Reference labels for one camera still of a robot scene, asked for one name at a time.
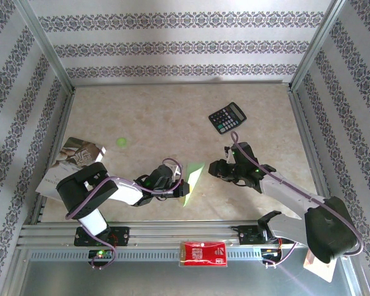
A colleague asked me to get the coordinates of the light green paper sheet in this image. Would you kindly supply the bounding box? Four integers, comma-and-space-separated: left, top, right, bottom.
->
179, 162, 205, 208

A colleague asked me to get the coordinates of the black desk calculator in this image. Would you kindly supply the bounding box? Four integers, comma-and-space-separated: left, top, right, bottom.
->
208, 102, 248, 135

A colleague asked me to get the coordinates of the red card package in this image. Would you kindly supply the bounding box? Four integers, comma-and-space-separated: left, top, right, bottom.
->
179, 240, 229, 268

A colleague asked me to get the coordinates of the small circuit board green light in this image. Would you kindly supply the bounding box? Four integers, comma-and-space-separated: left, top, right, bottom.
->
88, 249, 115, 260

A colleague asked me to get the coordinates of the white picture book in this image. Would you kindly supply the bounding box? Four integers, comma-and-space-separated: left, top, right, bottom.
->
35, 136, 107, 201

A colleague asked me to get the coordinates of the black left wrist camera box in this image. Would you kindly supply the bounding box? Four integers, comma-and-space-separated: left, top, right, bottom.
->
148, 163, 178, 190

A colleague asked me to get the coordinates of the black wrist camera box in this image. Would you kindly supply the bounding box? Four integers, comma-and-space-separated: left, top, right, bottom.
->
229, 141, 258, 166
148, 163, 178, 190

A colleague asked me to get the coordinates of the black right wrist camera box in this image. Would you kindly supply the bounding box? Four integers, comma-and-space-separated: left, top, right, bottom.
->
229, 141, 258, 166

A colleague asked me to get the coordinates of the wide aluminium base rail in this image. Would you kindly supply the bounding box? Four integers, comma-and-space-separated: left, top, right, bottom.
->
17, 220, 353, 248

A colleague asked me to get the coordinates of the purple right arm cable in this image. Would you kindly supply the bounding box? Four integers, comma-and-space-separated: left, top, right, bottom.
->
229, 131, 365, 269

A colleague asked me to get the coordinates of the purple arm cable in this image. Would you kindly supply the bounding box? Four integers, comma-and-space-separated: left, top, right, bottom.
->
64, 157, 184, 271
229, 131, 365, 269

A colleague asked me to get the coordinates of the slotted grey cable duct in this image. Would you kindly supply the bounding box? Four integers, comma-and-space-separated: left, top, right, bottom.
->
27, 247, 347, 261

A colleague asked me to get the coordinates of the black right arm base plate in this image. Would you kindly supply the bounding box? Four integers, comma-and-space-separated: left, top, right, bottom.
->
237, 224, 295, 246

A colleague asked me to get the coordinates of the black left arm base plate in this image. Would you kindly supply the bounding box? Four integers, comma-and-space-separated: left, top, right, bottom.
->
73, 225, 131, 247

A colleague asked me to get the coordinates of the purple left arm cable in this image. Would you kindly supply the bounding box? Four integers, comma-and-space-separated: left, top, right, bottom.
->
64, 157, 184, 271

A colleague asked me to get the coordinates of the aluminium side rail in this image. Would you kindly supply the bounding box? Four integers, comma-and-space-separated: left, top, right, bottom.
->
30, 88, 76, 225
287, 87, 340, 222

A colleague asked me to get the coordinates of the thin aluminium rail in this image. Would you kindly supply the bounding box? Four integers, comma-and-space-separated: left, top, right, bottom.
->
73, 80, 292, 89

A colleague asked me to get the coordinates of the aluminium frame post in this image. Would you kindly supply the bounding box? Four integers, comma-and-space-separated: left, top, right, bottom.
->
14, 0, 77, 93
287, 0, 348, 91

